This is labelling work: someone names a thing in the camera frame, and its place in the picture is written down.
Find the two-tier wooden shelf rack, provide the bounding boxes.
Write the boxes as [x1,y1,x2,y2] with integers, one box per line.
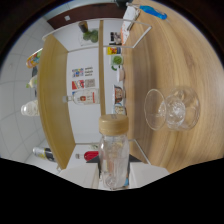
[37,18,153,171]

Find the dark brown door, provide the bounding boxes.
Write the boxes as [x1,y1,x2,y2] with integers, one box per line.
[46,3,128,30]

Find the yellow snack bag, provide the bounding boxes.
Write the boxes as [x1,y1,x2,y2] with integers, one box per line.
[25,48,44,69]

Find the clear glass with ice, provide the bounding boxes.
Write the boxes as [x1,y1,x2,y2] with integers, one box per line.
[143,87,201,132]

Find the green and white bowl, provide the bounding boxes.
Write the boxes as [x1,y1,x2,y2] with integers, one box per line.
[110,54,124,71]

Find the glass jar with cork lid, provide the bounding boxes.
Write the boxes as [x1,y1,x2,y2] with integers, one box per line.
[98,113,131,190]

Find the black and yellow bag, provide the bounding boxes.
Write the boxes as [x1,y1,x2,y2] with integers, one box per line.
[32,146,57,163]

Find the wall posters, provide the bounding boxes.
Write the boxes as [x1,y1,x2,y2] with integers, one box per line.
[71,66,96,90]

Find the green bottle with dark cap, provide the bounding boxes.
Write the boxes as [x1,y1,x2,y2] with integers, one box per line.
[78,20,100,46]

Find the white notebook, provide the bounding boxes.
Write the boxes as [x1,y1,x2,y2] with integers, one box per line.
[121,5,142,45]

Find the green-cap clear bottle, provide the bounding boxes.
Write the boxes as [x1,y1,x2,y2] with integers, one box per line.
[26,74,39,89]

